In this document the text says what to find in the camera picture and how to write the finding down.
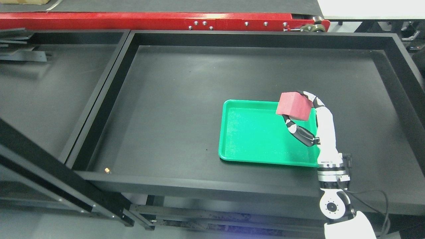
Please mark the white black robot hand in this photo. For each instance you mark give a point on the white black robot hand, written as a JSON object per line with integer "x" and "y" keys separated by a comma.
{"x": 325, "y": 137}

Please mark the pink block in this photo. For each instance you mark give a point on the pink block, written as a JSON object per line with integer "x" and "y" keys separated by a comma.
{"x": 294, "y": 105}

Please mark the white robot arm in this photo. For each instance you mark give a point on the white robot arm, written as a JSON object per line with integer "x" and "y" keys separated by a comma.
{"x": 344, "y": 222}

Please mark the green tray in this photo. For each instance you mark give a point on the green tray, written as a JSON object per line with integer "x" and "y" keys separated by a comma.
{"x": 252, "y": 132}

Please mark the black metal shelf right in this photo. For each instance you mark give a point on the black metal shelf right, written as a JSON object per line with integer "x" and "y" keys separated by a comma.
{"x": 156, "y": 126}

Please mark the black metal shelf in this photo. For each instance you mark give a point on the black metal shelf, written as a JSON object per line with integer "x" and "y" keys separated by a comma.
{"x": 156, "y": 126}
{"x": 51, "y": 91}

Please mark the black metal shelf left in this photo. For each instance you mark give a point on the black metal shelf left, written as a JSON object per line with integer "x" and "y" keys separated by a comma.
{"x": 51, "y": 91}

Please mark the red conveyor frame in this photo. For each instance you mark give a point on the red conveyor frame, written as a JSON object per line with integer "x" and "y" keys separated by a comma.
{"x": 195, "y": 21}

